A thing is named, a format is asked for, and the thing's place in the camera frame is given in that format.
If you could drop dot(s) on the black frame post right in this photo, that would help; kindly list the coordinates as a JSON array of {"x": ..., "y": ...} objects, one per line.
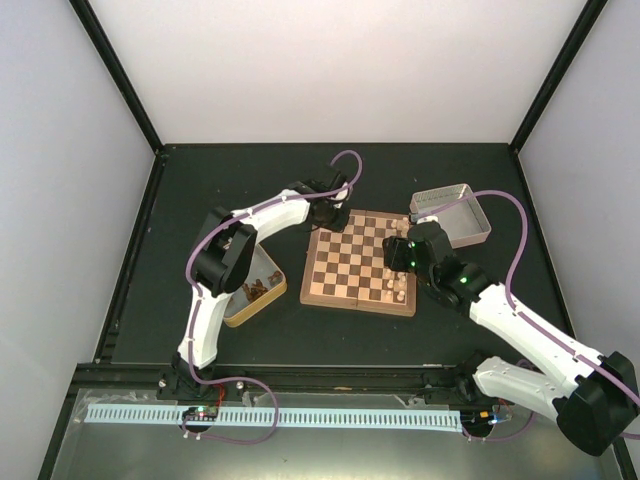
[{"x": 578, "y": 34}]

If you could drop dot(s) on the black frame post left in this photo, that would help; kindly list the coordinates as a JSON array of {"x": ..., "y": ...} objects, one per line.
[{"x": 103, "y": 46}]

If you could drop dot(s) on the wooden folding chess board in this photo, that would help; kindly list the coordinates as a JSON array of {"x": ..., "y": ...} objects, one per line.
[{"x": 345, "y": 269}]

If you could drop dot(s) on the controller board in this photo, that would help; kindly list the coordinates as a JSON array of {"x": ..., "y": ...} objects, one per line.
[
  {"x": 486, "y": 417},
  {"x": 200, "y": 413}
]

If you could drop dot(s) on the yellow bear tin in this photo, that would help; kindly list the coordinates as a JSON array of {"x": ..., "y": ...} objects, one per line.
[{"x": 265, "y": 283}]

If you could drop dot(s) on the left controller board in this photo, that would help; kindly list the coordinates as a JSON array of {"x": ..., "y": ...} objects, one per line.
[{"x": 200, "y": 413}]

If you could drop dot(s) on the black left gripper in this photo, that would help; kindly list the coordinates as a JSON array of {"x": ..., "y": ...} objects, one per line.
[{"x": 340, "y": 224}]

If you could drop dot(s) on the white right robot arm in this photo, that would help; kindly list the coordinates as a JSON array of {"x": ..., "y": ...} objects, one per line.
[{"x": 590, "y": 396}]

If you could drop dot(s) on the dark pieces in tin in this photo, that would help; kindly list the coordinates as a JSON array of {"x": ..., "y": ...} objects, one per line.
[{"x": 257, "y": 289}]

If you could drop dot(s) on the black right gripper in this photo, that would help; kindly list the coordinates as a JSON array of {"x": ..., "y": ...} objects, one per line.
[{"x": 393, "y": 255}]

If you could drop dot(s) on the white slotted cable duct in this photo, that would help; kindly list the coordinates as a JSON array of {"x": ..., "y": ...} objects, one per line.
[{"x": 428, "y": 420}]

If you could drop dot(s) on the pink metal tin tray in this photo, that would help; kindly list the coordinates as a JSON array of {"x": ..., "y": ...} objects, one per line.
[{"x": 459, "y": 213}]

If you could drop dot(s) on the black mounting rail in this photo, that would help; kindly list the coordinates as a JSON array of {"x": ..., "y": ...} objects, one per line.
[{"x": 438, "y": 385}]

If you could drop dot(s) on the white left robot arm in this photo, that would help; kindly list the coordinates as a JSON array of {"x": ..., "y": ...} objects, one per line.
[{"x": 222, "y": 257}]

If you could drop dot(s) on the right controller board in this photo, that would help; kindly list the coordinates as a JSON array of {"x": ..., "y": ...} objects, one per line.
[{"x": 486, "y": 417}]

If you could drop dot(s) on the black frame post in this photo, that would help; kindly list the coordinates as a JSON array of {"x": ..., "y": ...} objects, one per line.
[
  {"x": 578, "y": 34},
  {"x": 103, "y": 46}
]

